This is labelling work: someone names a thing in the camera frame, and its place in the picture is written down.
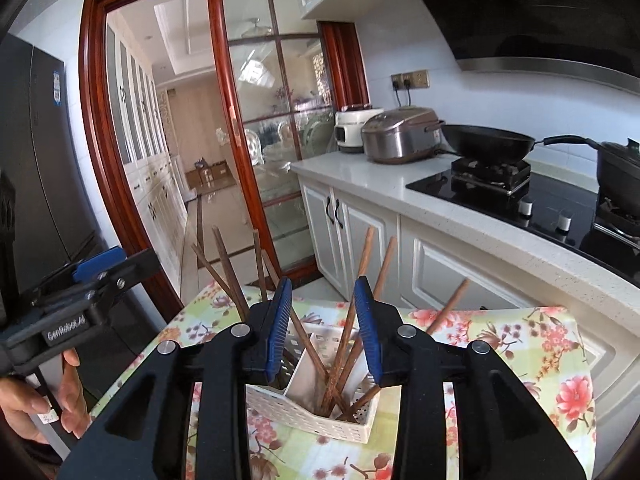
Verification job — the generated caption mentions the black glass gas stove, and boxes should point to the black glass gas stove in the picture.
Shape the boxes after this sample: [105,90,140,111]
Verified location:
[406,157,640,278]

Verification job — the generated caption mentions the black glass range hood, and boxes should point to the black glass range hood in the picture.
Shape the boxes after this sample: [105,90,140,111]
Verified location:
[395,0,640,93]

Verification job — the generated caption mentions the ceiling lamp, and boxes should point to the ceiling lamp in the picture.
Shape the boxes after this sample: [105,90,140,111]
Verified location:
[242,17,273,38]

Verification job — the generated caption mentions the white hallway cabinets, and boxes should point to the white hallway cabinets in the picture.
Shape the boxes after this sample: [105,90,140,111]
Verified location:
[106,25,188,281]

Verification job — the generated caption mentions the cardboard boxes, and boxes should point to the cardboard boxes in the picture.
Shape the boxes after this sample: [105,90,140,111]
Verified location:
[185,157,236,188]

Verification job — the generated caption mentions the black lidded pot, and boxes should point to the black lidded pot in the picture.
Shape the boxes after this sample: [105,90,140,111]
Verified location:
[595,139,640,201]

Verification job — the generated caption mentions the floral checked tablecloth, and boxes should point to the floral checked tablecloth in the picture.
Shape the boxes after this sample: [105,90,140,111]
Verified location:
[160,280,598,480]

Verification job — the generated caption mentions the white perforated plastic basket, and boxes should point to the white perforated plastic basket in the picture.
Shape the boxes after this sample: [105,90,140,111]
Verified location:
[245,322,383,445]

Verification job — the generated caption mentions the dark grey refrigerator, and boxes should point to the dark grey refrigerator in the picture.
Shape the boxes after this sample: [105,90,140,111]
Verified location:
[0,32,166,401]

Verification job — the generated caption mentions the black wok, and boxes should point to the black wok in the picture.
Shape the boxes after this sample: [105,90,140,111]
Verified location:
[440,124,603,161]

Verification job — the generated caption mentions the wooden sliding glass door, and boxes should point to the wooden sliding glass door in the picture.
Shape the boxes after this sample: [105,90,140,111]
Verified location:
[209,0,341,281]

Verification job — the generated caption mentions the white rice cooker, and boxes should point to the white rice cooker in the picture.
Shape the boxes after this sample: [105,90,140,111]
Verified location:
[334,104,385,153]

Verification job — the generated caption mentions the silver rice cooker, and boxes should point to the silver rice cooker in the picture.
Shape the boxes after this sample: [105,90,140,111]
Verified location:
[361,106,446,164]

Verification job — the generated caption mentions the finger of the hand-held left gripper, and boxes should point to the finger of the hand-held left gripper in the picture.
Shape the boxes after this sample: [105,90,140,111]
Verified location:
[100,247,161,306]
[72,246,123,283]

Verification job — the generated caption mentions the white stone countertop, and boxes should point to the white stone countertop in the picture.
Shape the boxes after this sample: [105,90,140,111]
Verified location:
[291,150,640,311]

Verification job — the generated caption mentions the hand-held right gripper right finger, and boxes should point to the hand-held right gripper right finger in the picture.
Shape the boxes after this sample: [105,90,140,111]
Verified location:
[354,275,586,480]

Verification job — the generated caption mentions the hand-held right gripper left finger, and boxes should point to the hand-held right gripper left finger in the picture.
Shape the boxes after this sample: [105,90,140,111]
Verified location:
[60,276,293,480]

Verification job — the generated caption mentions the person's left hand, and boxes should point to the person's left hand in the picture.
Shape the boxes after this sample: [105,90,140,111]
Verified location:
[0,347,93,443]

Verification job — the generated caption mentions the gold wall outlet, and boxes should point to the gold wall outlet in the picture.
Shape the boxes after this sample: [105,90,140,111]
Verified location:
[391,70,430,90]

